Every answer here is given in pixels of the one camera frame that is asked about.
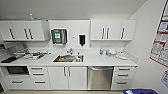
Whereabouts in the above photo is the stainless steel dishwasher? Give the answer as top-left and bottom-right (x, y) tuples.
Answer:
(87, 65), (115, 91)

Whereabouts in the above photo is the chrome sink faucet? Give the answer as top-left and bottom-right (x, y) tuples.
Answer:
(65, 47), (75, 57)

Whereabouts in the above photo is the stainless steel sink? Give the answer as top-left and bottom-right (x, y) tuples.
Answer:
(52, 54), (85, 64)

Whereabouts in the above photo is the dish soap bottle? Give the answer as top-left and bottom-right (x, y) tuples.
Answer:
(99, 47), (105, 56)

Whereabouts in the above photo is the steel paper towel dispenser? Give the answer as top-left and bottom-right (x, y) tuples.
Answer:
(50, 28), (69, 46)

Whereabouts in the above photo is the white base cabinet door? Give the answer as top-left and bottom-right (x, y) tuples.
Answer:
(68, 66), (88, 90)
(47, 66), (69, 90)

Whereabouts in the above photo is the blue bottle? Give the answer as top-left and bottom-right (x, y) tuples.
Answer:
(28, 13), (35, 22)

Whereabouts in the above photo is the black built-in microwave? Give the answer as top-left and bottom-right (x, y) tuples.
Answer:
(4, 65), (30, 76)

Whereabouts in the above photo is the black flat counter appliance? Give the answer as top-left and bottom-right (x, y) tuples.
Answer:
(0, 56), (18, 65)

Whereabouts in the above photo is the black wall soap dispenser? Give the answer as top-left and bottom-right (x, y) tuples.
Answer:
(78, 34), (87, 48)

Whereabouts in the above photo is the white wall cabinet door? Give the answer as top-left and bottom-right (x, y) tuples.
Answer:
(120, 19), (137, 41)
(90, 19), (106, 41)
(0, 21), (16, 42)
(105, 19), (122, 41)
(13, 21), (30, 42)
(27, 20), (46, 42)

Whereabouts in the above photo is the colourful wall poster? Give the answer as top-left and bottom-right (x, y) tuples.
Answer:
(149, 5), (168, 69)

